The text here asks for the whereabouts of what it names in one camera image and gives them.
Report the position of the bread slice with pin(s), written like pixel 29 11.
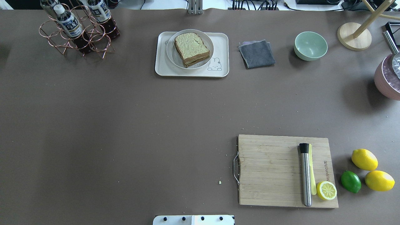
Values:
pixel 191 47

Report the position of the white round plate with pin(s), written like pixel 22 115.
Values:
pixel 174 56

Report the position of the beige serving tray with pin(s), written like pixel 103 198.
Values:
pixel 217 67

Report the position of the grey folded cloth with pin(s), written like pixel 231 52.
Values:
pixel 257 54

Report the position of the wooden cutting board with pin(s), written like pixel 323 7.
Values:
pixel 270 171

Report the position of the green ceramic bowl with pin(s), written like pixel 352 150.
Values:
pixel 310 46

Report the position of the bottle in rack middle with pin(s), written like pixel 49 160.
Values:
pixel 102 14

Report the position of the bottle in rack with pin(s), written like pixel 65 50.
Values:
pixel 72 28
pixel 102 14
pixel 48 6

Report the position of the half lemon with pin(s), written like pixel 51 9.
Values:
pixel 326 190

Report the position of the bottle in rack front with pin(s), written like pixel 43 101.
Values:
pixel 72 28

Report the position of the green lime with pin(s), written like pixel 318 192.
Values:
pixel 350 181

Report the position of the yellow lemon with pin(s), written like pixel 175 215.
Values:
pixel 364 159
pixel 379 180

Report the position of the wooden mug tree stand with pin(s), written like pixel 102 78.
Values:
pixel 355 36

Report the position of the bottle in rack rear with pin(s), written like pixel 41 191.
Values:
pixel 48 6

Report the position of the pink bowl with ice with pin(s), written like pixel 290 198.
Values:
pixel 386 80

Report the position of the metal ice scoop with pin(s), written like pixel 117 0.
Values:
pixel 395 53

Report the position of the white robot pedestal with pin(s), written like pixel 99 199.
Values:
pixel 194 220

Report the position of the yellow handled knife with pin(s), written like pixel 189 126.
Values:
pixel 309 183

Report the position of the copper wire bottle rack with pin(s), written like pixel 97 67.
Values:
pixel 86 26

